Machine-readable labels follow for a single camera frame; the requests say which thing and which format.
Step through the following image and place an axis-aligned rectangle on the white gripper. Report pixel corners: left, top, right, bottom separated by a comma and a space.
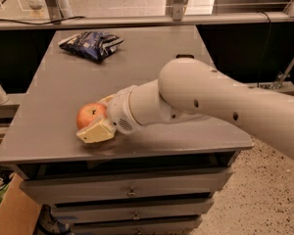
76, 85, 142, 143

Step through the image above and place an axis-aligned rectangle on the red apple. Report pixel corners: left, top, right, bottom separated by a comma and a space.
76, 103, 106, 129

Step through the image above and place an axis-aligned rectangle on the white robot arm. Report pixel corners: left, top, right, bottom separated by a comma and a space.
76, 58, 294, 161

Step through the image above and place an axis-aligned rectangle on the blue chip bag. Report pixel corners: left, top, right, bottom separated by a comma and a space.
58, 31, 123, 62

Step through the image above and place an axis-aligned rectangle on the grey drawer cabinet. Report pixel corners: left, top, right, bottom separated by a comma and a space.
0, 26, 252, 235

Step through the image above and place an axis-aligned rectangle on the top grey drawer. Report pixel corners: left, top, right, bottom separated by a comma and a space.
21, 167, 233, 205

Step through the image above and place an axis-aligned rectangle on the grey drawer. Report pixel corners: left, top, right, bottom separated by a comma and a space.
52, 198, 213, 223
72, 215, 202, 235
21, 167, 233, 205

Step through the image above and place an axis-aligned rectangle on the middle grey drawer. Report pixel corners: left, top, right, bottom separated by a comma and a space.
52, 198, 213, 223

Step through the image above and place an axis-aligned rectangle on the brown cardboard box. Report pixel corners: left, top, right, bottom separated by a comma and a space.
0, 174, 41, 235

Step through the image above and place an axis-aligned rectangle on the bottom grey drawer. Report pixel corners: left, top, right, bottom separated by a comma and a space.
72, 215, 202, 235

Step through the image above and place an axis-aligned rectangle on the black cable on rail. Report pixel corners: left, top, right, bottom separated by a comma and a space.
0, 15, 86, 25

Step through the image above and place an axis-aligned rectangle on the grey metal rail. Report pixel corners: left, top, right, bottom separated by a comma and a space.
0, 12, 294, 30

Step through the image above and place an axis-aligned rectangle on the black hanging cable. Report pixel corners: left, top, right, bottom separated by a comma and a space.
256, 11, 272, 88

